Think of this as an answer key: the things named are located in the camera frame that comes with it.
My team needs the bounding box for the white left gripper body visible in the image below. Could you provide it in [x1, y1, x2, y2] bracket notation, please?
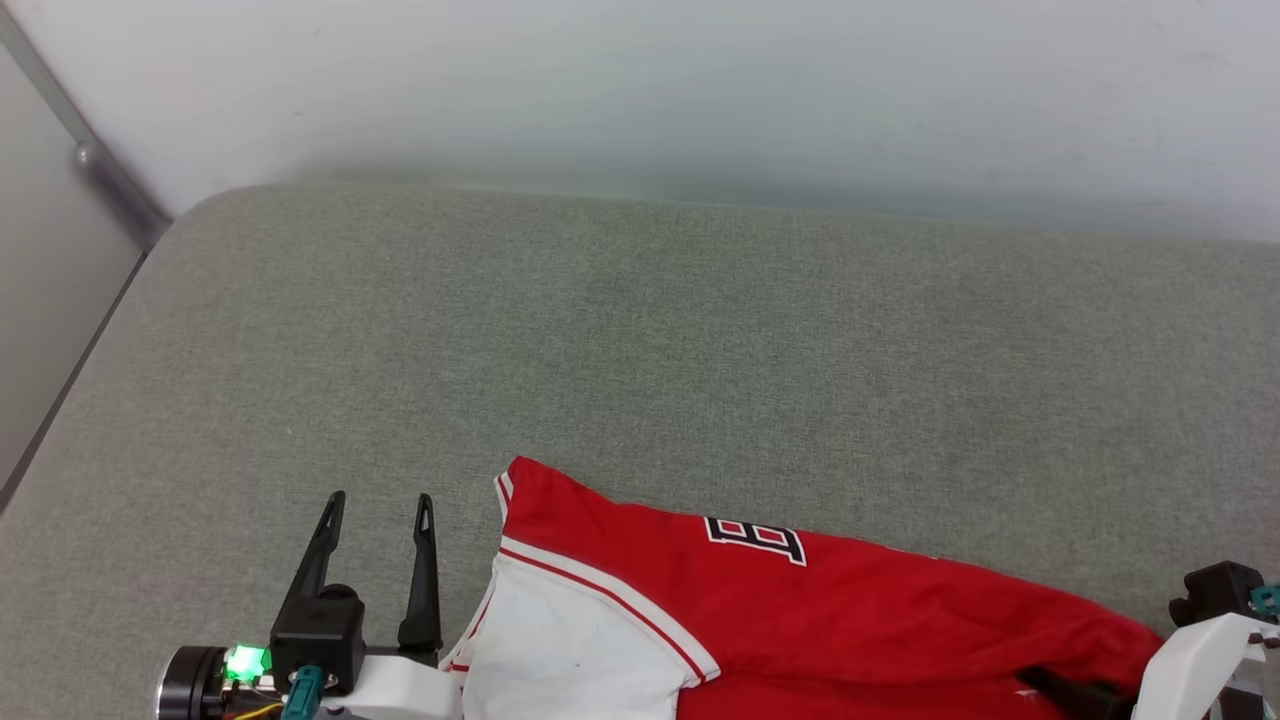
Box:
[318, 645, 466, 720]

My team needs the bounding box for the grey metal wall rail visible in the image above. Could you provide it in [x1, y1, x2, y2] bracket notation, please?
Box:
[0, 8, 173, 251]

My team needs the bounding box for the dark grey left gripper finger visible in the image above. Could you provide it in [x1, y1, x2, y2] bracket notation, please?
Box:
[276, 489, 348, 626]
[397, 492, 444, 656]

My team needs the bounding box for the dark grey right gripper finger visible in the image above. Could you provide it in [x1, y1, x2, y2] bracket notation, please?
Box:
[1018, 666, 1139, 719]

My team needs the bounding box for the grey fabric sofa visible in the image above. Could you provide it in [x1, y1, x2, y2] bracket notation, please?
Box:
[0, 182, 1280, 720]

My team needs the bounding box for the red and white jersey shirt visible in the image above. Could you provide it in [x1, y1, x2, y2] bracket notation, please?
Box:
[438, 455, 1167, 720]

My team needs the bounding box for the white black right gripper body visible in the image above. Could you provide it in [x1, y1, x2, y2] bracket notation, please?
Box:
[1132, 611, 1280, 720]

